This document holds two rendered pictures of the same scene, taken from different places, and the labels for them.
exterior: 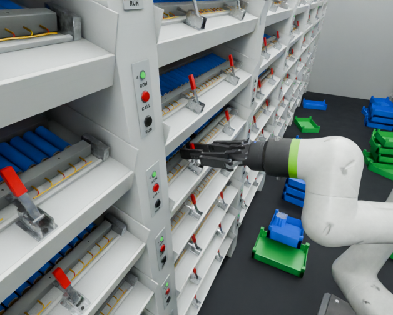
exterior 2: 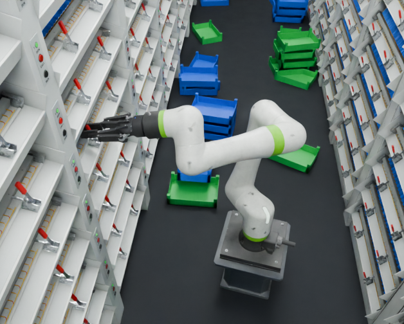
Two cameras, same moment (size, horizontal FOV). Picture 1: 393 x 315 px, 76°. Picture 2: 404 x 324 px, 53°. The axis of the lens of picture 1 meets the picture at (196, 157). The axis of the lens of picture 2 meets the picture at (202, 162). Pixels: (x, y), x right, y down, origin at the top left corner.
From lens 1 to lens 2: 76 cm
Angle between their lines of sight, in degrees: 21
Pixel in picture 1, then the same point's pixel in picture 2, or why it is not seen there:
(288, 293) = (206, 224)
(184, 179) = (88, 155)
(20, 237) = (27, 213)
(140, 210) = (71, 186)
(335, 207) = (190, 152)
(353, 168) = (195, 126)
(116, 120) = (48, 139)
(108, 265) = (60, 225)
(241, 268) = (159, 216)
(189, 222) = (100, 186)
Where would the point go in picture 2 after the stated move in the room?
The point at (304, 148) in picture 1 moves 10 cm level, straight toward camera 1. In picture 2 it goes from (166, 118) to (161, 139)
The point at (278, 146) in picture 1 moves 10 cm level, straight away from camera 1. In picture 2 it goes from (150, 119) to (152, 101)
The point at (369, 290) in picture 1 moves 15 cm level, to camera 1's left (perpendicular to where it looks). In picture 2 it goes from (246, 197) to (215, 206)
